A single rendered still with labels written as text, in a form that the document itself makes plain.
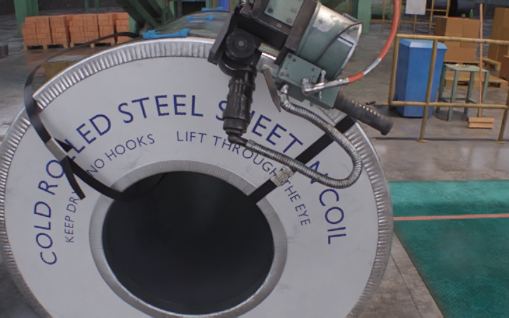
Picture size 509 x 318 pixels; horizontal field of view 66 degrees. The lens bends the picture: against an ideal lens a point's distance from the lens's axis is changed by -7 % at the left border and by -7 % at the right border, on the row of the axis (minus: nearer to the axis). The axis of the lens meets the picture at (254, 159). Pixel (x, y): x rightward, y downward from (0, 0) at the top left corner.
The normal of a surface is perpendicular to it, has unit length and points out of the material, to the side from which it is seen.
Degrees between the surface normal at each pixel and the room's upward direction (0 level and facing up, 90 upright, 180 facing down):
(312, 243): 90
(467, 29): 90
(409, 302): 0
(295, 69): 58
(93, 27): 90
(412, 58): 93
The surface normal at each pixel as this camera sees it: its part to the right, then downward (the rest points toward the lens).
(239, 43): 0.20, -0.17
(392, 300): 0.01, -0.92
